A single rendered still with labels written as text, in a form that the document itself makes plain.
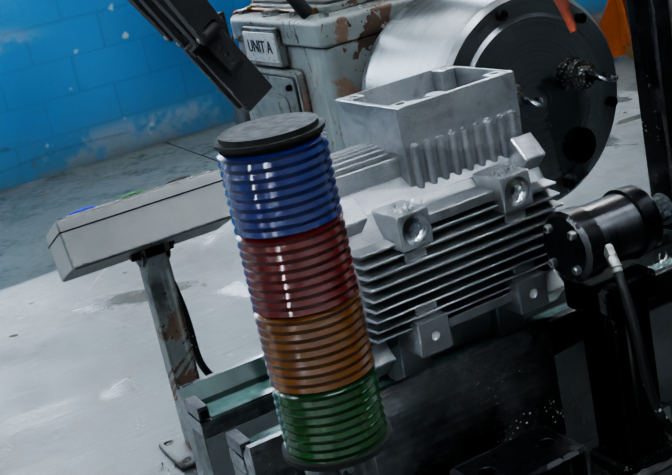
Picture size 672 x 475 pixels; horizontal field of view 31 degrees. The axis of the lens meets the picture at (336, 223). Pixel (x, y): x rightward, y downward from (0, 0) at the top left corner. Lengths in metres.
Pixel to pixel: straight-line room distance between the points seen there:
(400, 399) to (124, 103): 5.87
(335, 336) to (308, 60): 0.91
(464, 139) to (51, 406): 0.67
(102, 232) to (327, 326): 0.53
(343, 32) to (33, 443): 0.60
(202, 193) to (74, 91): 5.55
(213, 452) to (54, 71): 5.70
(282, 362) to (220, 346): 0.85
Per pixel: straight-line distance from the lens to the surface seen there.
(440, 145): 0.98
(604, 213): 0.97
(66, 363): 1.58
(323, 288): 0.63
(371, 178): 0.97
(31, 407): 1.48
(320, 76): 1.50
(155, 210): 1.15
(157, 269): 1.17
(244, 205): 0.62
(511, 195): 0.98
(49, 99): 6.67
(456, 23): 1.33
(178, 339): 1.20
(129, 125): 6.80
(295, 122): 0.63
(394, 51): 1.40
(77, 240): 1.13
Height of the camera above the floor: 1.35
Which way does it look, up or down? 17 degrees down
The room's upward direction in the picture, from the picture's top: 12 degrees counter-clockwise
